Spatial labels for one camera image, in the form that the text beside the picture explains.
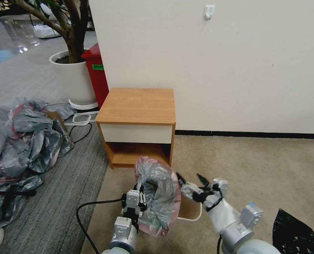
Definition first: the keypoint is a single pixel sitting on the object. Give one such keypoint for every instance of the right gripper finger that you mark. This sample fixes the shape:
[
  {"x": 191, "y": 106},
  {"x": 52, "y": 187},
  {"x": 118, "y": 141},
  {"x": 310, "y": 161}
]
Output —
[
  {"x": 190, "y": 191},
  {"x": 204, "y": 182}
]

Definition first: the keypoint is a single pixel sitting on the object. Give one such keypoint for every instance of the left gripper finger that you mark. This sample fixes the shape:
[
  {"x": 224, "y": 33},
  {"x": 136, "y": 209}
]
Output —
[
  {"x": 138, "y": 191},
  {"x": 144, "y": 202}
]

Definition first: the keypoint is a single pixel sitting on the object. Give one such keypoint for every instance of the grey garbage bag pink rim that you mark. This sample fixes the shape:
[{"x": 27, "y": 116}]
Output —
[{"x": 162, "y": 169}]

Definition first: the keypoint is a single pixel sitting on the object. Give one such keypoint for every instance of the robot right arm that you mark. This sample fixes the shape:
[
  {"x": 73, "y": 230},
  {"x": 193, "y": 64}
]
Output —
[{"x": 233, "y": 227}]

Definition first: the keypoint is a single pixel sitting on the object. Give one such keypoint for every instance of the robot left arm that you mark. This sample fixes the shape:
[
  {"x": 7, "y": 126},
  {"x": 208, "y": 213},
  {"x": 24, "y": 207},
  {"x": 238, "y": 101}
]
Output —
[{"x": 124, "y": 238}]

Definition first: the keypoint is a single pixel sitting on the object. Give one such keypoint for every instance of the white rimmed trash can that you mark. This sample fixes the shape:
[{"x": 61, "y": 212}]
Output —
[{"x": 190, "y": 209}]

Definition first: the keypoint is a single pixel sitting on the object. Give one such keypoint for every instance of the black garbage bag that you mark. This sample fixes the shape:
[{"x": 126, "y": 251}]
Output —
[{"x": 297, "y": 235}]

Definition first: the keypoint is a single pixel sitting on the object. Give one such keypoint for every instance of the pile of grey garbage bags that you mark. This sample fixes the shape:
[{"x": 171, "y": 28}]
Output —
[{"x": 27, "y": 140}]

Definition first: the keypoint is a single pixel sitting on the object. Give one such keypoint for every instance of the white nightstand drawer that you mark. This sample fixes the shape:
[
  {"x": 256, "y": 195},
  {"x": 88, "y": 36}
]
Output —
[{"x": 135, "y": 133}]

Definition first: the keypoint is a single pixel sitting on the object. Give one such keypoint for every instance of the black baseboard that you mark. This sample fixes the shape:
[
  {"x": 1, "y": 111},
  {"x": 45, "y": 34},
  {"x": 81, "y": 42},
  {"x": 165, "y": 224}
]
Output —
[{"x": 252, "y": 134}]

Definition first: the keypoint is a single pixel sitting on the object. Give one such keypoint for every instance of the wooden nightstand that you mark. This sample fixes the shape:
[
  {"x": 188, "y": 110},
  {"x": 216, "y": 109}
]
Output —
[{"x": 138, "y": 104}]

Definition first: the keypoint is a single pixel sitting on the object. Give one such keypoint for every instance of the white planter saucer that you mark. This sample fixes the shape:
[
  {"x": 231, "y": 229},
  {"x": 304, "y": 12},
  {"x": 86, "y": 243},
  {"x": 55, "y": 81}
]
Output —
[{"x": 83, "y": 106}]

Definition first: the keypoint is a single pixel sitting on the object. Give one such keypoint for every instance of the brown cardboard piece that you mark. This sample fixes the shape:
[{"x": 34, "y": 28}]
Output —
[{"x": 55, "y": 119}]

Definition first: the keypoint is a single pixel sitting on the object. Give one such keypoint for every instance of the black stand leg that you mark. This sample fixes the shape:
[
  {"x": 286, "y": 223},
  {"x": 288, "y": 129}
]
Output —
[{"x": 11, "y": 193}]

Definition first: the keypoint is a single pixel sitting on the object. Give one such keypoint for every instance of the red bin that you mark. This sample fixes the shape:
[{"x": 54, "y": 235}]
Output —
[{"x": 97, "y": 74}]

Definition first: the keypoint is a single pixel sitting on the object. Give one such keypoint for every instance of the white planter pot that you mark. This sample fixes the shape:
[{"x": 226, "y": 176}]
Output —
[{"x": 75, "y": 82}]

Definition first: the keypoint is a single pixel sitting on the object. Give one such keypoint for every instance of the green label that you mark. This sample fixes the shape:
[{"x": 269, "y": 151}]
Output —
[{"x": 98, "y": 67}]

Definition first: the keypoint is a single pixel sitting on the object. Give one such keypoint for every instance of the potted tree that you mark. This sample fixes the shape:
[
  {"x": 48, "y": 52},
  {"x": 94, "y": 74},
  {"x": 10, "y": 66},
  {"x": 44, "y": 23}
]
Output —
[{"x": 73, "y": 34}]

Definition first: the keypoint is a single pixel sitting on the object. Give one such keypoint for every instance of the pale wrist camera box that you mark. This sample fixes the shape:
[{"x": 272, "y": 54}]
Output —
[{"x": 132, "y": 199}]

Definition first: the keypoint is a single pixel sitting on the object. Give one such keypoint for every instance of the white wall hook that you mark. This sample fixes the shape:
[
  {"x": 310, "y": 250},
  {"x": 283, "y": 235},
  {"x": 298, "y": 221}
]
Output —
[{"x": 209, "y": 12}]

